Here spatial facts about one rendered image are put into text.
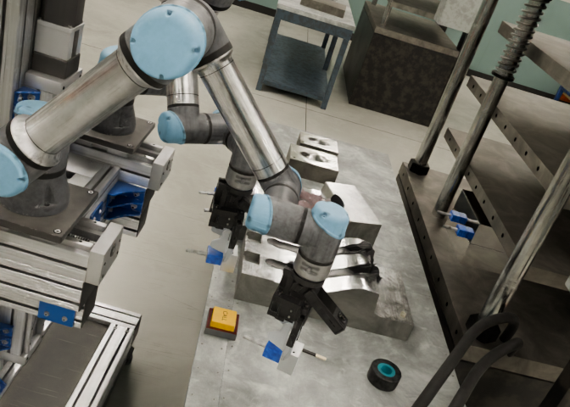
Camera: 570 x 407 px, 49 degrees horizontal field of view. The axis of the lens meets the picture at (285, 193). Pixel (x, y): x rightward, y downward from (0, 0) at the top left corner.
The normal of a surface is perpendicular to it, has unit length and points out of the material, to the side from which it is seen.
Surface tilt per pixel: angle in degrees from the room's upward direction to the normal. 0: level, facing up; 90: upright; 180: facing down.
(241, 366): 0
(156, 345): 0
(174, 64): 83
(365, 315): 90
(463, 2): 90
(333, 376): 0
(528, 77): 90
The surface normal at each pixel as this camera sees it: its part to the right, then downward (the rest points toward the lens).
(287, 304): -0.29, 0.37
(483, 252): -0.02, 0.46
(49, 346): 0.28, -0.85
